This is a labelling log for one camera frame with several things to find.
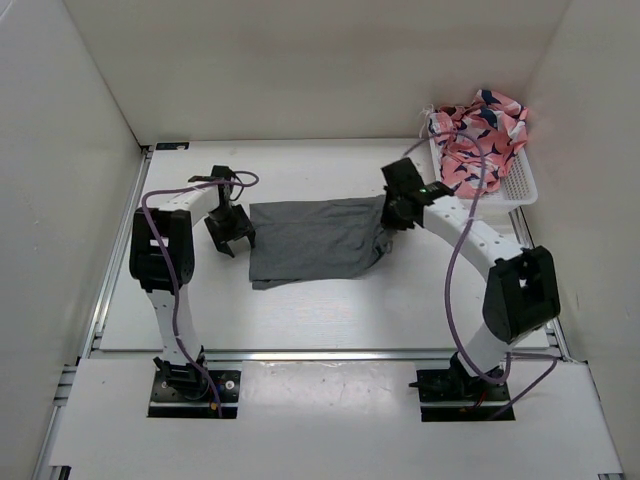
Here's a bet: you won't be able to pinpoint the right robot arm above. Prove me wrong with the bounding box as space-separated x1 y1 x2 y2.
382 157 561 400

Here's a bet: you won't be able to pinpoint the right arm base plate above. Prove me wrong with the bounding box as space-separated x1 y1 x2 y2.
408 369 515 423

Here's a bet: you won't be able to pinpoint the grey shorts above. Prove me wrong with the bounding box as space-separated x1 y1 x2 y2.
249 196 395 290

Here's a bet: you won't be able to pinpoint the aluminium front rail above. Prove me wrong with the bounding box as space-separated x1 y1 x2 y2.
205 348 454 362

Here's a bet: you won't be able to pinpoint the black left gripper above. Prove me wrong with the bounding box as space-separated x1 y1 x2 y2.
204 204 256 257

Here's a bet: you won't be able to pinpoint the aluminium rail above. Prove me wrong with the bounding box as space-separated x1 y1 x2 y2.
205 348 454 362
31 145 155 479
507 207 626 480

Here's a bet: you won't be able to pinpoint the white plastic basket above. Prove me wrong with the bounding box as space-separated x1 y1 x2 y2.
427 127 540 216

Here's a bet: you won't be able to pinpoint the pink patterned shorts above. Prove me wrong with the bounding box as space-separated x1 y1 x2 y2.
420 89 529 199

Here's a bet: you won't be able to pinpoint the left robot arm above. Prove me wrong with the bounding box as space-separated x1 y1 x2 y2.
129 165 259 400

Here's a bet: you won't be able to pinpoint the aluminium right side rail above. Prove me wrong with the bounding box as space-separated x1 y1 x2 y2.
507 207 626 480

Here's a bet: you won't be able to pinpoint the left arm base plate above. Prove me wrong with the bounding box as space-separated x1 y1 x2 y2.
147 370 242 419

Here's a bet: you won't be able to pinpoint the aluminium left side rail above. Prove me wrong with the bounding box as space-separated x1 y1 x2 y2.
31 145 155 479

